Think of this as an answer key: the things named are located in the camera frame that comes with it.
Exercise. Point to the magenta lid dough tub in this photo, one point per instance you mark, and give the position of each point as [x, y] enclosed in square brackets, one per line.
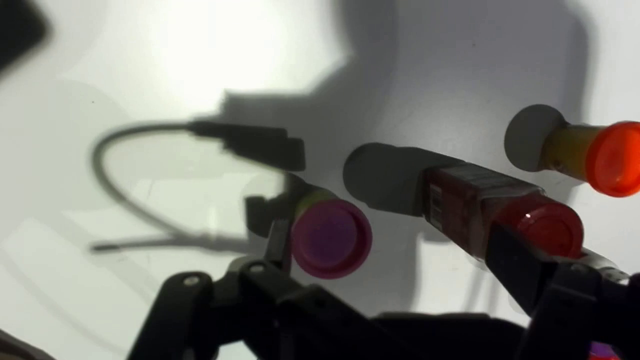
[331, 236]

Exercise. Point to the orange lid dough tub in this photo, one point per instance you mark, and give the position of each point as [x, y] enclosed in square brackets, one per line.
[603, 161]

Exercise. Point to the red lid spice jar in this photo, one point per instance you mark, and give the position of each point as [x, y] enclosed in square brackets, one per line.
[492, 211]

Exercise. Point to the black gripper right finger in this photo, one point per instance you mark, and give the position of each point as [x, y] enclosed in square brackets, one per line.
[573, 307]

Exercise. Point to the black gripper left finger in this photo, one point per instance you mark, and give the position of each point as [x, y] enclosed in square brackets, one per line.
[212, 307]

